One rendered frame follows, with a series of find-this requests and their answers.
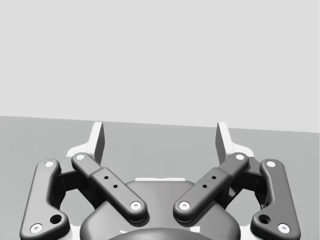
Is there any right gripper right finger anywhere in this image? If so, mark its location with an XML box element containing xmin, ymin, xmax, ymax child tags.
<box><xmin>172</xmin><ymin>121</ymin><xmax>302</xmax><ymax>240</ymax></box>

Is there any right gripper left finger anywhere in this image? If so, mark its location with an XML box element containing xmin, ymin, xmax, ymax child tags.
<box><xmin>19</xmin><ymin>121</ymin><xmax>148</xmax><ymax>240</ymax></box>

